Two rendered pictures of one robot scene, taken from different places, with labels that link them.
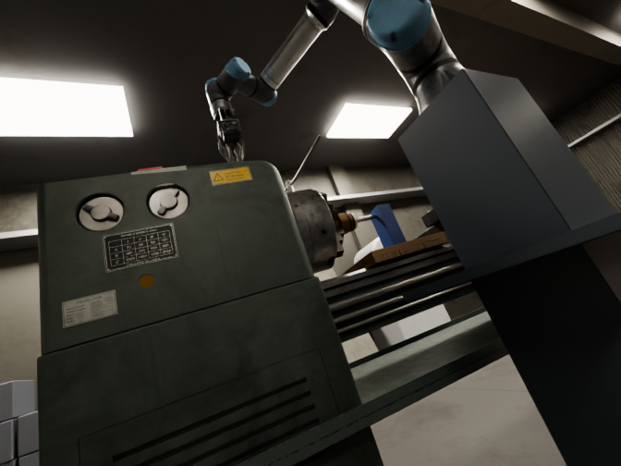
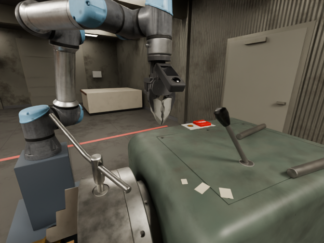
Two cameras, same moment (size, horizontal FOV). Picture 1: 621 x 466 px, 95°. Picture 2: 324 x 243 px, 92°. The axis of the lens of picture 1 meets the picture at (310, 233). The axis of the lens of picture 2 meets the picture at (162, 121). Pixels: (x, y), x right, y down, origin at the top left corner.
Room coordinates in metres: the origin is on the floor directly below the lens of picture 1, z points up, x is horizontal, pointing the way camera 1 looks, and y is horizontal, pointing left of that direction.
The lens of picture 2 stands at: (1.33, 0.13, 1.48)
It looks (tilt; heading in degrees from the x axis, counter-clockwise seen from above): 17 degrees down; 177
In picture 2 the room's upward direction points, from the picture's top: straight up
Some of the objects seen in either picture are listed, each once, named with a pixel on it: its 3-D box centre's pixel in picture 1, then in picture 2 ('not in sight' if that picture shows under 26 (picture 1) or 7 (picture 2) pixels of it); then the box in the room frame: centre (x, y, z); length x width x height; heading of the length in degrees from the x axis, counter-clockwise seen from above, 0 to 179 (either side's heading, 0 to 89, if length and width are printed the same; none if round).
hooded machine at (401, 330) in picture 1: (395, 294); not in sight; (4.15, -0.84, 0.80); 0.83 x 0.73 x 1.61; 119
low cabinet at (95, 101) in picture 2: not in sight; (111, 99); (-5.71, -1.73, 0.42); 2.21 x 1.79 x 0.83; 119
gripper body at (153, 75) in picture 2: (227, 128); (158, 77); (0.81, 0.15, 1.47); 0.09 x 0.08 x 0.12; 21
